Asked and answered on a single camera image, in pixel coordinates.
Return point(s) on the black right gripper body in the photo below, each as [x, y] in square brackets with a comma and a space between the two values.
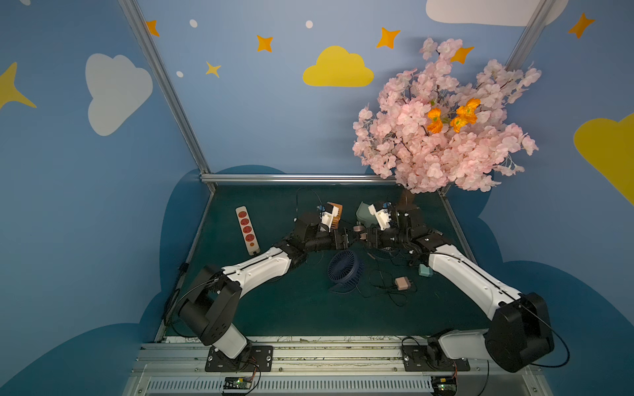
[373, 237]

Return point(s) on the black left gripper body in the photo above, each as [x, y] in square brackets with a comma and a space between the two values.
[339, 238]

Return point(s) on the white red power strip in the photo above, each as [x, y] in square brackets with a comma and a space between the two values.
[247, 230]

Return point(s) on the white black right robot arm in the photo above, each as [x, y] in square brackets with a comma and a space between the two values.
[519, 332]

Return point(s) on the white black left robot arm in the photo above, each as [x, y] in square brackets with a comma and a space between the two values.
[208, 308]

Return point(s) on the orange desk fan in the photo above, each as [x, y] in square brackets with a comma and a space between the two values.
[335, 210]

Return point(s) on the navy desk fan front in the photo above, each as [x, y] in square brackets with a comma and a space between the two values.
[345, 271]

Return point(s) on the mint green power adapter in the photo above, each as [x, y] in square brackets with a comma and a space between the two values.
[425, 271]

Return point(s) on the brown tree base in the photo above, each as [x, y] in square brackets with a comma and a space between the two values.
[406, 205]

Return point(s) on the pink blossom artificial tree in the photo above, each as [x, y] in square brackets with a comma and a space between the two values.
[432, 131]

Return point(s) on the right green circuit board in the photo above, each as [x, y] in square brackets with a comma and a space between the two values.
[444, 386]

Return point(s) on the green circuit board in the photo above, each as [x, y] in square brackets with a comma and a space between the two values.
[236, 384]
[444, 386]

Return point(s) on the left green circuit board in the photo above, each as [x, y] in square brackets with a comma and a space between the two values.
[236, 384]

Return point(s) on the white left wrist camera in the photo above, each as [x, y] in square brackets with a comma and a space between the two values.
[324, 218]

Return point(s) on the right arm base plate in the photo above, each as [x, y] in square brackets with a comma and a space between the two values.
[428, 358]

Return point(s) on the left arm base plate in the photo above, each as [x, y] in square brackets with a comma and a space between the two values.
[253, 356]

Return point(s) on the aluminium frame rail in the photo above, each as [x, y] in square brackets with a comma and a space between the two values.
[294, 179]

